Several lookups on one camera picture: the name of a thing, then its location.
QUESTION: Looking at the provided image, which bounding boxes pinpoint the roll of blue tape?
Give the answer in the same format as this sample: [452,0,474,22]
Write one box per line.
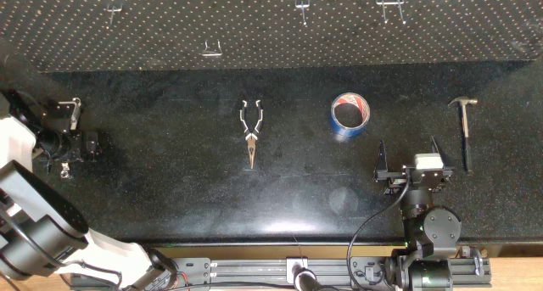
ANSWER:
[329,91,372,139]

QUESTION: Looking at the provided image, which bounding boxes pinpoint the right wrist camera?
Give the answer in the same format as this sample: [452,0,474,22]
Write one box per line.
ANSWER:
[413,153,445,171]

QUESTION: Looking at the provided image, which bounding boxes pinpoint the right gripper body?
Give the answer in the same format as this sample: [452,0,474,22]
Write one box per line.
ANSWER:
[372,165,455,195]

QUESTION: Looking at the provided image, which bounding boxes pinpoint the black pegboard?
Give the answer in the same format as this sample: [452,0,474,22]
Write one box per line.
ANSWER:
[0,0,543,74]

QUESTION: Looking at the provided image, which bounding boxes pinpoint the black and white pliers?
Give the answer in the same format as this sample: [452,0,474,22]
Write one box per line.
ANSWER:
[238,98,265,171]

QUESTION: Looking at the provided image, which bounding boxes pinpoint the mounting rail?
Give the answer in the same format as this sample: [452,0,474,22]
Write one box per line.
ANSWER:
[167,244,493,291]

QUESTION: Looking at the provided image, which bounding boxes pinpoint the metal hook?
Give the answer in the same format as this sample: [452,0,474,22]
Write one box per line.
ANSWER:
[294,0,311,28]
[201,39,224,58]
[375,0,407,25]
[105,2,124,29]

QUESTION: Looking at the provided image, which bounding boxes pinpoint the hammer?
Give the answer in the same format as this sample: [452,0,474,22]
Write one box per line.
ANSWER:
[447,95,479,176]

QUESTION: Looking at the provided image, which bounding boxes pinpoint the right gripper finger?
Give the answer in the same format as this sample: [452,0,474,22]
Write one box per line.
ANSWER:
[374,138,389,174]
[430,136,448,170]

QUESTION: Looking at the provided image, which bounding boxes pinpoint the black cable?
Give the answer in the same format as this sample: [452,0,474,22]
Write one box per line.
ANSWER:
[345,178,411,290]

